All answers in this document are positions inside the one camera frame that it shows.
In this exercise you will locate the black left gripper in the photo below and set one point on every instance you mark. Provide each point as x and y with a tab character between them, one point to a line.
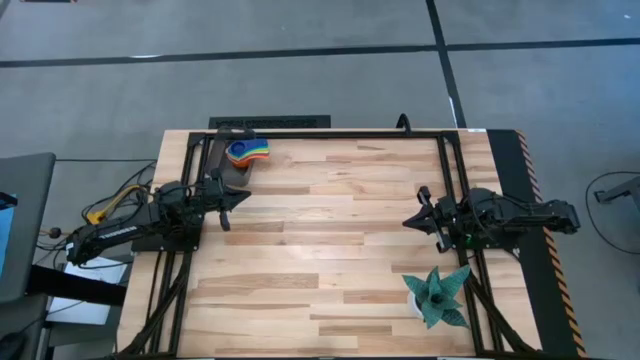
220	200

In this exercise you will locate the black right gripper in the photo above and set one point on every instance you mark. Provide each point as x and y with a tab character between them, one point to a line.
442	220

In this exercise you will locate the orange nested measuring cup stack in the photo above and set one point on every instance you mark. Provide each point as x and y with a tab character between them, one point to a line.
245	162

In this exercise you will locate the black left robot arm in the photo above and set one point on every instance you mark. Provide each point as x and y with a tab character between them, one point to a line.
125	230

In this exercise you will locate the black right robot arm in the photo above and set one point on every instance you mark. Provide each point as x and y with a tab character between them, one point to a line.
525	220

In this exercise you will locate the grey plastic basket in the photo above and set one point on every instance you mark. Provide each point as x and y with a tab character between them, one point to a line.
240	175

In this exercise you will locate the green artificial plant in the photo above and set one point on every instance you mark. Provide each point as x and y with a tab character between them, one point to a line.
437	295

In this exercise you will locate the black floor grate strip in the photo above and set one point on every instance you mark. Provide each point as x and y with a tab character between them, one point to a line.
270	121

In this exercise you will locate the white plant pot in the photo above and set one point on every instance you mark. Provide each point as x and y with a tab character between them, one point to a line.
414	306

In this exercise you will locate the black hazard-striped mat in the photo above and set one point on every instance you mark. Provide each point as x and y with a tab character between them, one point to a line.
540	300

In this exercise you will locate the white paper sheet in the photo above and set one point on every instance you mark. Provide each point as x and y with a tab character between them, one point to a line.
100	267
75	312

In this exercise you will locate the grey tripod leg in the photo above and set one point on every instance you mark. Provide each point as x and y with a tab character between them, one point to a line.
620	190

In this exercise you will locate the blue screen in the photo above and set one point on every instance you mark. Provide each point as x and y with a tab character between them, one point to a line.
5	235

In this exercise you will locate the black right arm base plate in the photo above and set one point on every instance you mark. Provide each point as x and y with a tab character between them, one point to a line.
500	246

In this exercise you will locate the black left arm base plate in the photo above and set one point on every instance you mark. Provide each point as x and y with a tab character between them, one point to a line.
165	246

